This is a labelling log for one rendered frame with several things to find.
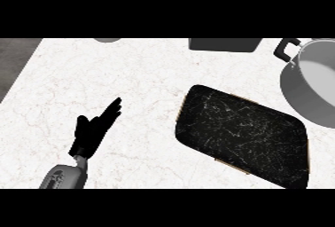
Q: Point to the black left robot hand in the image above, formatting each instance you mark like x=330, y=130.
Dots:
x=91, y=133

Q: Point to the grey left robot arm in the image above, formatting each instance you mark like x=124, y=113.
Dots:
x=65, y=176

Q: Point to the black tray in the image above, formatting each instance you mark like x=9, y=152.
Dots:
x=243, y=134

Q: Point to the grey metal pot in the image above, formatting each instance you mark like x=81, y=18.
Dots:
x=311, y=85

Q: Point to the small grey round object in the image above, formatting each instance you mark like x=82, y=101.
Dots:
x=106, y=40

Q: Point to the dark grey rectangular object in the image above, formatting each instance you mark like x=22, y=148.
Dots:
x=224, y=44

